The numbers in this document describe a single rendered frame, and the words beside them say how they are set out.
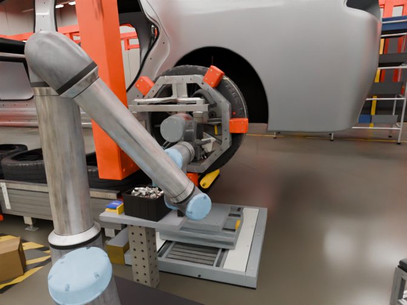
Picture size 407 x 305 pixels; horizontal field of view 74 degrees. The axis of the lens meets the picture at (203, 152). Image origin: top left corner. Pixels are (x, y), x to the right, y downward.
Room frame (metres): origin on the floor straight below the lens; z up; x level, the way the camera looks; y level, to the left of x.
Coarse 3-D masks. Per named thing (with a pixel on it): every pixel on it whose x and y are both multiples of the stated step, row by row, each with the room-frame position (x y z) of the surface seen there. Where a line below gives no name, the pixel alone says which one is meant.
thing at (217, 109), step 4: (212, 108) 1.97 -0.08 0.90; (216, 108) 1.96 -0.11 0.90; (220, 108) 1.96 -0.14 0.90; (208, 112) 1.97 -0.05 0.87; (216, 112) 1.96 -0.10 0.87; (220, 112) 1.95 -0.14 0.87; (220, 116) 1.95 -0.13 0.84; (208, 120) 1.98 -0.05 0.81; (212, 120) 1.97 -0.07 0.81; (216, 120) 1.96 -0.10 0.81; (208, 124) 2.02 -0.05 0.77; (212, 124) 1.97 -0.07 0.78; (216, 124) 1.96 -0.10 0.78; (220, 124) 1.99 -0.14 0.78; (204, 128) 2.03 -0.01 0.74; (208, 128) 2.02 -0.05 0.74; (212, 128) 2.01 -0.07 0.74; (220, 128) 1.99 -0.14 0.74; (208, 132) 2.02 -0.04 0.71; (212, 132) 2.01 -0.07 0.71; (220, 132) 1.99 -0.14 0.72
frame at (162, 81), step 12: (156, 84) 1.53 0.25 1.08; (204, 84) 1.45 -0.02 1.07; (156, 96) 1.58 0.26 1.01; (216, 96) 1.43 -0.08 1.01; (228, 108) 1.41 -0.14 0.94; (144, 120) 1.56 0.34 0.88; (228, 120) 1.41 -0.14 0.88; (228, 132) 1.41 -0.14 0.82; (228, 144) 1.41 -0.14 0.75; (216, 156) 1.43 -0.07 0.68; (192, 168) 1.48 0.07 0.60; (204, 168) 1.45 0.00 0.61
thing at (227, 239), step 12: (228, 216) 1.71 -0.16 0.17; (240, 216) 1.70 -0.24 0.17; (180, 228) 1.58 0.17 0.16; (228, 228) 1.58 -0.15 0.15; (240, 228) 1.64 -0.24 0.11; (180, 240) 1.53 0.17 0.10; (192, 240) 1.50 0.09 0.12; (204, 240) 1.48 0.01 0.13; (216, 240) 1.46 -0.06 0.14; (228, 240) 1.43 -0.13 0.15
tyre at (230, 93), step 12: (168, 72) 1.60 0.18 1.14; (180, 72) 1.58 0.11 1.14; (192, 72) 1.55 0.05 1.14; (204, 72) 1.53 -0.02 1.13; (228, 84) 1.51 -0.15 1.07; (144, 96) 1.65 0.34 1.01; (228, 96) 1.49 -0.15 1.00; (240, 96) 1.60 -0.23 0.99; (240, 108) 1.49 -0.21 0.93; (228, 156) 1.50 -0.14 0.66; (216, 168) 1.52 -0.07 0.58
